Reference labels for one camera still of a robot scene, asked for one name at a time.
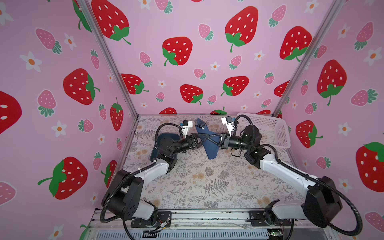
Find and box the blue paper napkin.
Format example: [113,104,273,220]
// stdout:
[195,118,220,160]

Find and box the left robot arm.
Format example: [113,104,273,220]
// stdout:
[100,133,219,226]

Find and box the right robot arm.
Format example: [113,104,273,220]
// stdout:
[217,126,345,228]

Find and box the dark teal plastic bin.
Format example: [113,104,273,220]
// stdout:
[150,133,181,162]

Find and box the white plastic basket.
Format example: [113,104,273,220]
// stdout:
[244,113,291,149]

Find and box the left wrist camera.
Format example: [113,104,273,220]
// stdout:
[179,120,193,138]

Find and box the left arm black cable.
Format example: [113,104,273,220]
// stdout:
[99,122,184,224]

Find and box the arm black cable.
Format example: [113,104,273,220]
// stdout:
[99,122,184,224]
[232,113,364,237]

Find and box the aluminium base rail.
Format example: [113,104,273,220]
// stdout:
[83,209,343,240]

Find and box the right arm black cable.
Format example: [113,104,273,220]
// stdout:
[232,113,364,237]

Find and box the aluminium corner post left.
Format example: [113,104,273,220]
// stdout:
[79,1,138,119]

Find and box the aluminium corner post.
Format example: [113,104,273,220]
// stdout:
[79,1,138,119]
[272,0,345,117]

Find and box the aluminium corner post right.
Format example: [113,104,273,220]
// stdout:
[272,0,345,117]

